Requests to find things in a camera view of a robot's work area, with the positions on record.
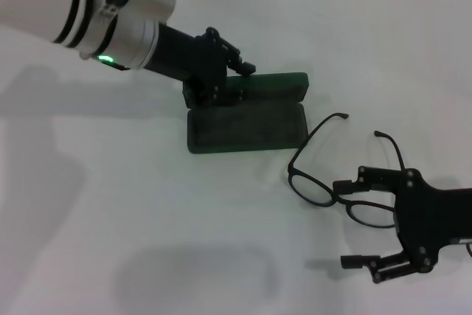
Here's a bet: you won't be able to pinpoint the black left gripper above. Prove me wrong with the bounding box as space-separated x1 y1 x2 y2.
142 21 257 109

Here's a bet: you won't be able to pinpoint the green glasses case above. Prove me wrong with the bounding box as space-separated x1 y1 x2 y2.
183 71 310 155

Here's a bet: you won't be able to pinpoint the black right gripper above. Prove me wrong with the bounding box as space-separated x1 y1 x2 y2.
332 165 472 285

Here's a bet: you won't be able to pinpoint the black glasses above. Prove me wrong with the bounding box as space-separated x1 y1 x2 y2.
287 112 407 229

